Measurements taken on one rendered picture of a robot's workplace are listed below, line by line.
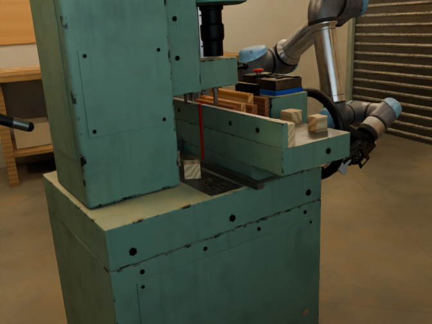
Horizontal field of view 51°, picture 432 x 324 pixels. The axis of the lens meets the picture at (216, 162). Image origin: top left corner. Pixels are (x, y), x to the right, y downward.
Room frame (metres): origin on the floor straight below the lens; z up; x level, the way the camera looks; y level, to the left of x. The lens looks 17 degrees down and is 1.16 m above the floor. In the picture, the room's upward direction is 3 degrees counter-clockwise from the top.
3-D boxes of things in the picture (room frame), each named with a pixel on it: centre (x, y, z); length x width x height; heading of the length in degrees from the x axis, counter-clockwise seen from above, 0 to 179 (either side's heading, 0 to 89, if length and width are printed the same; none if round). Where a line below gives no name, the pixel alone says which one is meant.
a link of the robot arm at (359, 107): (1.61, -0.51, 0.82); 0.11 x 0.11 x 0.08; 33
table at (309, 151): (1.24, -0.10, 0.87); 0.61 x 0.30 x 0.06; 34
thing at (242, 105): (1.22, -0.03, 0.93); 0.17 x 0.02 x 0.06; 34
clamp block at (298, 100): (1.29, -0.17, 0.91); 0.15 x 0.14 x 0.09; 34
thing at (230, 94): (1.25, -0.05, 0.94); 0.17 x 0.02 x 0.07; 34
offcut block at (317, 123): (1.05, -0.24, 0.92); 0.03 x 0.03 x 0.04; 29
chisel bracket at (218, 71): (1.17, 0.01, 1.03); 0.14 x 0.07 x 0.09; 124
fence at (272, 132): (1.16, 0.02, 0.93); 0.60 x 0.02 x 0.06; 34
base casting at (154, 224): (1.12, 0.09, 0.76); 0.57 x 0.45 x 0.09; 124
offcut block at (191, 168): (1.06, 0.06, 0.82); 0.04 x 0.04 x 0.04; 3
